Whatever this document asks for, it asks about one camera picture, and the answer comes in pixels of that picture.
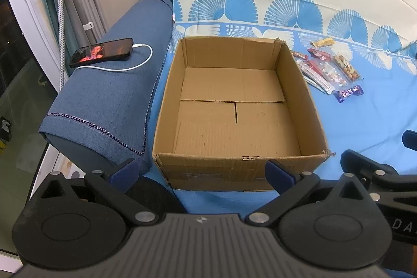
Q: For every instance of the red snack pouch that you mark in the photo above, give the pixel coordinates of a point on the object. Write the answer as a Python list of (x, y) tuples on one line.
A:
[(316, 67)]

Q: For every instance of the clear candy bag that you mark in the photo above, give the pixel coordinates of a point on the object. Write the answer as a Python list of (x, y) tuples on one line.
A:
[(332, 75)]

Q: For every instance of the open cardboard box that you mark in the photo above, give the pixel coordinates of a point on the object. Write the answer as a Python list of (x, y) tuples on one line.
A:
[(230, 105)]

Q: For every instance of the yellow snack bar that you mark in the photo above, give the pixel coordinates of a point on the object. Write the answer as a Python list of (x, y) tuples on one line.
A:
[(323, 43)]

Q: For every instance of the red black snack bar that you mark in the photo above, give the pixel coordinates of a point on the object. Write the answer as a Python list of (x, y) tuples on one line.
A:
[(322, 56)]

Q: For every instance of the small red candy bar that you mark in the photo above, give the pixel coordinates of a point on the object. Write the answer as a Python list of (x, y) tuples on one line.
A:
[(299, 55)]

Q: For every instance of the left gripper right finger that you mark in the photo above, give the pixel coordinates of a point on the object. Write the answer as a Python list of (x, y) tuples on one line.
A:
[(293, 190)]

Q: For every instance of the blue white patterned sheet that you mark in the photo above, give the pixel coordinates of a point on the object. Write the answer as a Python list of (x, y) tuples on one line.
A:
[(378, 38)]

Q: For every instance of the purple chocolate bar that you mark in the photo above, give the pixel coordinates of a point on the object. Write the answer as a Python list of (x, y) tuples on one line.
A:
[(343, 95)]

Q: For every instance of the mixed nuts clear bag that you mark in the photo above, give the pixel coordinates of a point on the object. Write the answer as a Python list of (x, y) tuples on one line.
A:
[(349, 71)]

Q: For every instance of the black smartphone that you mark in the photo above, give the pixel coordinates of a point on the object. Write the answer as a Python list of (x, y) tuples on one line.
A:
[(103, 51)]

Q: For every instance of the silver stick packet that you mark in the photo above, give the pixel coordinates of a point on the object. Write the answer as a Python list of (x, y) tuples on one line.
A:
[(315, 78)]

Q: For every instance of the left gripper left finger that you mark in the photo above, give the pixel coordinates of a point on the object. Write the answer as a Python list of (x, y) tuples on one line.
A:
[(111, 187)]

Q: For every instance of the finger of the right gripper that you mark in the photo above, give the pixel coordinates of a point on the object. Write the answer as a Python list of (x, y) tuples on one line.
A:
[(409, 138)]

